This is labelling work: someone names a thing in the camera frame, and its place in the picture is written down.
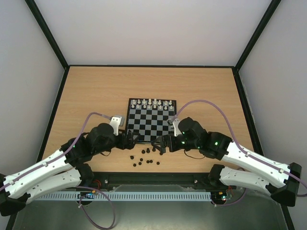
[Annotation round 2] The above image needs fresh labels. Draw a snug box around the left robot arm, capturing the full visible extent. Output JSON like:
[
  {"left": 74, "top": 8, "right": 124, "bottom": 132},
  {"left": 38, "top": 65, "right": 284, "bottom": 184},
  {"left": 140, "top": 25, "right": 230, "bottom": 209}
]
[{"left": 0, "top": 123, "right": 140, "bottom": 216}]

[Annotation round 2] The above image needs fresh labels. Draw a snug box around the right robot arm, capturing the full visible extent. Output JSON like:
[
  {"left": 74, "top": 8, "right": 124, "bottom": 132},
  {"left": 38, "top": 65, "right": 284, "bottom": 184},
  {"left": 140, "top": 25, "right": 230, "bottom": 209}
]
[{"left": 151, "top": 117, "right": 302, "bottom": 207}]

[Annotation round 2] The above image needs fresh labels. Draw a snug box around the black and silver chessboard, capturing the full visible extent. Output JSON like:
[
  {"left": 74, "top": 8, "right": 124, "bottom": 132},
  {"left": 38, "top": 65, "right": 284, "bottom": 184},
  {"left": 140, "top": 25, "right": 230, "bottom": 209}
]
[{"left": 125, "top": 98, "right": 177, "bottom": 143}]

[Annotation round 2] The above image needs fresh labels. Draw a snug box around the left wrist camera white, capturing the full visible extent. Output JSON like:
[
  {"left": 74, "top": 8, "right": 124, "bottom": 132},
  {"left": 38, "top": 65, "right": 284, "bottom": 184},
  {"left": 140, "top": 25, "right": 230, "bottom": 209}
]
[{"left": 109, "top": 115, "right": 125, "bottom": 136}]

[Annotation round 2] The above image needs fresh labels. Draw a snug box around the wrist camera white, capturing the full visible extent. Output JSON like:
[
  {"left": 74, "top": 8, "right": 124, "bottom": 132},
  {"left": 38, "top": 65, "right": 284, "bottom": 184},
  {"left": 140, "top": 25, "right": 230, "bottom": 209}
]
[
  {"left": 167, "top": 117, "right": 181, "bottom": 137},
  {"left": 109, "top": 115, "right": 125, "bottom": 136}
]

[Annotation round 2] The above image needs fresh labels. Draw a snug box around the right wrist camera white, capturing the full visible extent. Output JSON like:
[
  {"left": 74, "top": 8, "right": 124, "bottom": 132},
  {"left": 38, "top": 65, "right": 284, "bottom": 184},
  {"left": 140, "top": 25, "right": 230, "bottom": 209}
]
[{"left": 167, "top": 117, "right": 181, "bottom": 137}]

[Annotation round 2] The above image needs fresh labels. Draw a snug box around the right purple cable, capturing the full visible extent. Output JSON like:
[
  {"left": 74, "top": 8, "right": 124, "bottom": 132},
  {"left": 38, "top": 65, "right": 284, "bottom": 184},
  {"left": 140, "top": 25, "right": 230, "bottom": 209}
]
[{"left": 170, "top": 100, "right": 307, "bottom": 207}]

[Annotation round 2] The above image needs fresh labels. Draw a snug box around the purple cable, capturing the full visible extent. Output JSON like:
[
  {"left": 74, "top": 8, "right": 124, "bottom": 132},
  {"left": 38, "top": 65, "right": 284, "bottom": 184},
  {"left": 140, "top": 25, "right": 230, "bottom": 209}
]
[
  {"left": 170, "top": 100, "right": 307, "bottom": 207},
  {"left": 0, "top": 112, "right": 116, "bottom": 229}
]

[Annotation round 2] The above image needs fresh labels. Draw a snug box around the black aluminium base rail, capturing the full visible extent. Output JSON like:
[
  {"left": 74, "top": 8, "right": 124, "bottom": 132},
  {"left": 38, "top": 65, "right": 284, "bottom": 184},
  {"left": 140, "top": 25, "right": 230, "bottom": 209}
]
[{"left": 24, "top": 171, "right": 276, "bottom": 191}]

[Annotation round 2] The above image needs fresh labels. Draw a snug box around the light blue cable duct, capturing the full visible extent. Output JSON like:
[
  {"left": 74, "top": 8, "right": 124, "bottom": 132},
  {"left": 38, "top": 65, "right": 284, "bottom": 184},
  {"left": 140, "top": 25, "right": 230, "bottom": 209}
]
[{"left": 37, "top": 191, "right": 212, "bottom": 202}]

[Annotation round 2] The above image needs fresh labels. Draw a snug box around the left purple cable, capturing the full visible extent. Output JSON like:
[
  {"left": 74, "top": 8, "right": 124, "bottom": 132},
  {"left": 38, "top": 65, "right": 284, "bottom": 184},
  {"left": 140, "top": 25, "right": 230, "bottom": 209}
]
[{"left": 0, "top": 112, "right": 116, "bottom": 229}]

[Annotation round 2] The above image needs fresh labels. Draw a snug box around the black cage frame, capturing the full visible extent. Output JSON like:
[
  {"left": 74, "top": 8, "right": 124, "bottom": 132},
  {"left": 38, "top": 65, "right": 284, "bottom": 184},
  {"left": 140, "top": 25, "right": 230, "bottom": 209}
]
[{"left": 4, "top": 0, "right": 295, "bottom": 230}]

